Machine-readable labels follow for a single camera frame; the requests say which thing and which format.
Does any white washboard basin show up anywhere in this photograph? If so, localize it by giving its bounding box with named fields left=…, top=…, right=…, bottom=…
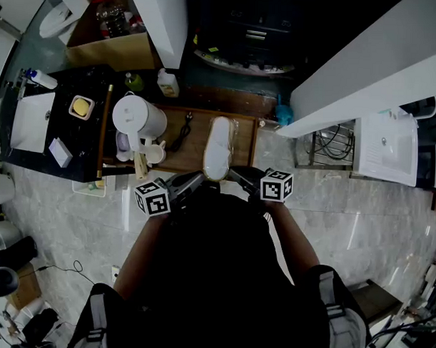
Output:
left=352, top=110, right=420, bottom=188

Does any large cardboard box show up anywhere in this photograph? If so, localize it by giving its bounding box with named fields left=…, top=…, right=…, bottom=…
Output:
left=65, top=4, right=164, bottom=74

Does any grey glass cup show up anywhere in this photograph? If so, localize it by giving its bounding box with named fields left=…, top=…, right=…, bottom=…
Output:
left=114, top=130, right=135, bottom=163

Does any green bottle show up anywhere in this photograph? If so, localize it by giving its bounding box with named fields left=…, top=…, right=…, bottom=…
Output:
left=124, top=71, right=145, bottom=92

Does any cream cup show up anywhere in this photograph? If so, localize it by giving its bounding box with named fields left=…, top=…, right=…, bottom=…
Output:
left=146, top=139, right=168, bottom=165

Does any brown rod with gold ends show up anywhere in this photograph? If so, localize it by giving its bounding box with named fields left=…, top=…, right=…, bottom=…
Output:
left=96, top=83, right=114, bottom=179

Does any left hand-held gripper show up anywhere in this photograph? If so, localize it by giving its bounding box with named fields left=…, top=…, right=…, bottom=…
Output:
left=133, top=168, right=207, bottom=219

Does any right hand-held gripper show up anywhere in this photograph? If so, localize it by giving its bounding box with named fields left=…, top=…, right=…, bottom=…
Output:
left=226, top=165, right=295, bottom=205

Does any white toilet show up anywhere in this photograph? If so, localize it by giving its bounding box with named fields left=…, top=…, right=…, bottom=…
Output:
left=39, top=1, right=82, bottom=40

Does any grey shoulder strap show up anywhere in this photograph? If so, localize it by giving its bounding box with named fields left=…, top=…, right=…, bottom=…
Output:
left=85, top=293, right=111, bottom=348
left=315, top=269, right=369, bottom=348

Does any brown wooden tray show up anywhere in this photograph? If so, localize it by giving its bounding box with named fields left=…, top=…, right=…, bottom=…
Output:
left=152, top=103, right=260, bottom=176

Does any metal faucet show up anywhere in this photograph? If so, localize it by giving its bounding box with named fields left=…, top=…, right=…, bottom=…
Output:
left=15, top=69, right=29, bottom=102

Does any metal rack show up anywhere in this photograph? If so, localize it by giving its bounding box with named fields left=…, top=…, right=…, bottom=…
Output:
left=295, top=118, right=356, bottom=172

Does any brown cardboard carton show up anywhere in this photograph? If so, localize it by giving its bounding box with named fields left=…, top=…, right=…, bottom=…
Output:
left=6, top=262, right=44, bottom=311

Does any plastic-wrapped white slipper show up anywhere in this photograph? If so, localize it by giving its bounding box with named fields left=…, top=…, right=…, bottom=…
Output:
left=202, top=115, right=239, bottom=183

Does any white paper roll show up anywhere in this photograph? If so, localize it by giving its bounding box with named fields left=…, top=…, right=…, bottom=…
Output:
left=0, top=220, right=23, bottom=252

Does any yellow soap bar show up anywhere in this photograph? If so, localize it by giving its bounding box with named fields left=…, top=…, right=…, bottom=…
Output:
left=71, top=98, right=89, bottom=117

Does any yellow soap in dish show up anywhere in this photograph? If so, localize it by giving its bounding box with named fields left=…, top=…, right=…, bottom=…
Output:
left=68, top=94, right=96, bottom=121

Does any black power cable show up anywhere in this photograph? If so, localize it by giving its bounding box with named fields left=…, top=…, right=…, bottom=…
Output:
left=168, top=111, right=193, bottom=154

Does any white electric kettle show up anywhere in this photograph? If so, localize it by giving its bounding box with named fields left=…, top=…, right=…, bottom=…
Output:
left=110, top=93, right=168, bottom=154

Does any teal brush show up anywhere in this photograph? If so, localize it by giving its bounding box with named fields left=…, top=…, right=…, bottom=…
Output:
left=275, top=94, right=295, bottom=126

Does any small white box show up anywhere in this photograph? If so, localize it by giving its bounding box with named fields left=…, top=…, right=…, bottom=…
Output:
left=48, top=137, right=74, bottom=169

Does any dark drawer cabinet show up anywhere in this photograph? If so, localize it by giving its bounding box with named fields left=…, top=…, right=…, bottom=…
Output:
left=187, top=0, right=310, bottom=79

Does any blue capped spray bottle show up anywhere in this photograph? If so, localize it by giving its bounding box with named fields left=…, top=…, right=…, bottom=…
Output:
left=24, top=68, right=59, bottom=91

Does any black waste bin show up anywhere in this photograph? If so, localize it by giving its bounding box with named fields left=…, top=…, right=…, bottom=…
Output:
left=0, top=267, right=21, bottom=299

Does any person's right forearm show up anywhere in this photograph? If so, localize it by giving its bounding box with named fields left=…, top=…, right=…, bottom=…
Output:
left=262, top=201, right=323, bottom=287

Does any person's black shirt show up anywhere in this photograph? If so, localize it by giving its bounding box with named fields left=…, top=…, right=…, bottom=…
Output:
left=67, top=178, right=377, bottom=348

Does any clear plastic bottle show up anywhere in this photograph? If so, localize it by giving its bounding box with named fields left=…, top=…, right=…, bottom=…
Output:
left=95, top=0, right=131, bottom=39

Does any beige wrapped packet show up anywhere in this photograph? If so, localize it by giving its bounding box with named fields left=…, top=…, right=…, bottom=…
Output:
left=133, top=152, right=150, bottom=181

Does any person's left forearm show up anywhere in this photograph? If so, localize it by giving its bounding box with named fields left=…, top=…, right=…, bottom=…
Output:
left=112, top=212, right=173, bottom=303

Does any white jug with yellow label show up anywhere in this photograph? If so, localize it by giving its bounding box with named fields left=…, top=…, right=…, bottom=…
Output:
left=156, top=67, right=181, bottom=98

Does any white plastic basket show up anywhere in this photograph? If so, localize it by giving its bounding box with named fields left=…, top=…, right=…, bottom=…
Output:
left=71, top=177, right=107, bottom=198

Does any black floor cable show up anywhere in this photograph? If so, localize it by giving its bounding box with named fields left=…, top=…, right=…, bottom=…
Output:
left=35, top=258, right=96, bottom=286

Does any white square sink basin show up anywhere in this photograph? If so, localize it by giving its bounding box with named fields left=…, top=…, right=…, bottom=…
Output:
left=9, top=90, right=56, bottom=154

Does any black hose coil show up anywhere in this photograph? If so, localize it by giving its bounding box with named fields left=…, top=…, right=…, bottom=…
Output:
left=316, top=123, right=355, bottom=161

